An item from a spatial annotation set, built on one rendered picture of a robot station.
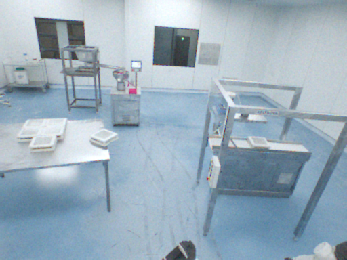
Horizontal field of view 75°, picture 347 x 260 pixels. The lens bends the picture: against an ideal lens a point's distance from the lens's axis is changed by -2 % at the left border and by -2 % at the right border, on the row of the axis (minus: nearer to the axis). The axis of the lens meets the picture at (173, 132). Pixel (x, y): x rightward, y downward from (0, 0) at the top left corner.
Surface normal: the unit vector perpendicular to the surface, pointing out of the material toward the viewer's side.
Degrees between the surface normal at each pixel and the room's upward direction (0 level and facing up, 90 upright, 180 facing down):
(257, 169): 90
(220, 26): 90
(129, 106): 89
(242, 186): 90
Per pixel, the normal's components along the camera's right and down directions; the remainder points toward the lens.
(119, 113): 0.15, 0.44
